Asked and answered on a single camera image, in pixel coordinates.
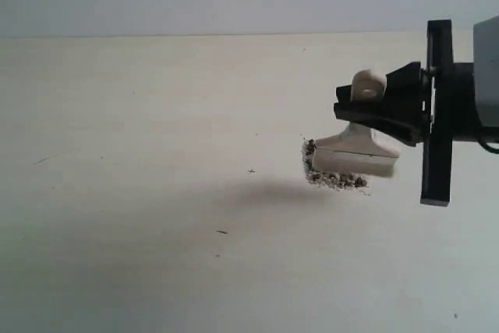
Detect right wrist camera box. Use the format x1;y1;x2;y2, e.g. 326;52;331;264
473;16;499;127

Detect scattered rice and brown pellets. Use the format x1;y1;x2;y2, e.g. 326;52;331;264
301;139;368;194

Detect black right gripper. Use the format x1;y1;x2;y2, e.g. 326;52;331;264
334;19;498;207

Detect black right camera cable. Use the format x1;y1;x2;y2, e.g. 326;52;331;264
477;136;499;154

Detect white paint brush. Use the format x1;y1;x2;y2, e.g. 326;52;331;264
312;69;400;178

